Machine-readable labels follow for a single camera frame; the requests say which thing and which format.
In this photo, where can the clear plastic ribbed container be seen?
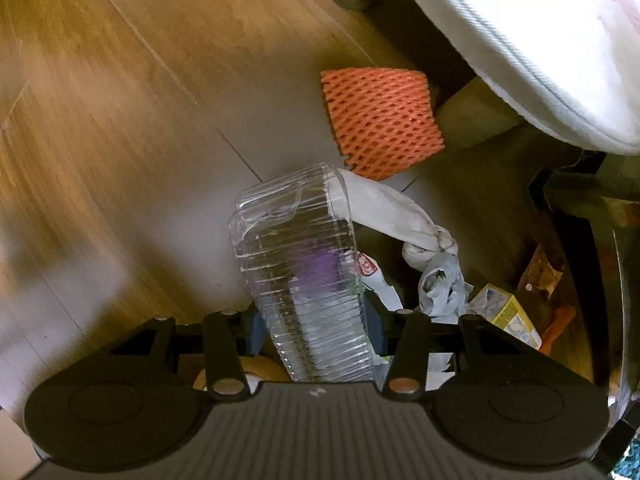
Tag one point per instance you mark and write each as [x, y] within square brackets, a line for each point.
[310, 320]

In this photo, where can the yellow round item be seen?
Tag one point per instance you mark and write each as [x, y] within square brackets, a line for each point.
[260, 369]

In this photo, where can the teal rug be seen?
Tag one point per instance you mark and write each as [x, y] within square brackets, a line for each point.
[627, 460]

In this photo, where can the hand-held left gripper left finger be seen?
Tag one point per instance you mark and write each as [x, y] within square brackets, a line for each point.
[256, 335]

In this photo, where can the small yellow carton box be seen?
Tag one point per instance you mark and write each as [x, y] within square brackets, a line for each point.
[515, 317]

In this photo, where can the white cushion with pink print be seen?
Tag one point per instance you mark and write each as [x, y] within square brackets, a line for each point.
[525, 35]

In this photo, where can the white snack bag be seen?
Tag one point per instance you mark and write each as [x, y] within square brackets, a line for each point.
[395, 210]

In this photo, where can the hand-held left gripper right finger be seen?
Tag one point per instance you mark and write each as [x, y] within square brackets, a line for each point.
[380, 330]

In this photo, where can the orange plastic piece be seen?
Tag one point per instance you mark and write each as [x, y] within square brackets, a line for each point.
[557, 327]

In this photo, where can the grey crumpled paper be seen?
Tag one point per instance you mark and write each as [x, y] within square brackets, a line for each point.
[440, 287]

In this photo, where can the orange foam fruit net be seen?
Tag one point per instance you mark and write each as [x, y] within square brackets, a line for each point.
[380, 120]

